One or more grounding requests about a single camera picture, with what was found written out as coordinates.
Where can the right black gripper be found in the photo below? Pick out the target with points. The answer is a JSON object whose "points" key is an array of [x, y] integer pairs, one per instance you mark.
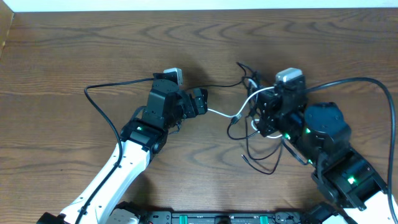
{"points": [[270, 105]]}

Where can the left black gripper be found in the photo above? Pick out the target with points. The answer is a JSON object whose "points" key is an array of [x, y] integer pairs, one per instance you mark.
{"points": [[190, 99]]}

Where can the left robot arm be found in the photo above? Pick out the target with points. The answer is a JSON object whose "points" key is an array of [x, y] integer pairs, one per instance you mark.
{"points": [[138, 142]]}

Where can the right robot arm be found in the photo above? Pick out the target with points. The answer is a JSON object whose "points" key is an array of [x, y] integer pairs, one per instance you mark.
{"points": [[321, 136]]}

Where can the cardboard side panel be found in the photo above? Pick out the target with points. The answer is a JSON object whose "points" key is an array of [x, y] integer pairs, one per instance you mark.
{"points": [[6, 18]]}

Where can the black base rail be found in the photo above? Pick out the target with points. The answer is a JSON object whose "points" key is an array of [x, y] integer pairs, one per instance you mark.
{"points": [[130, 213]]}

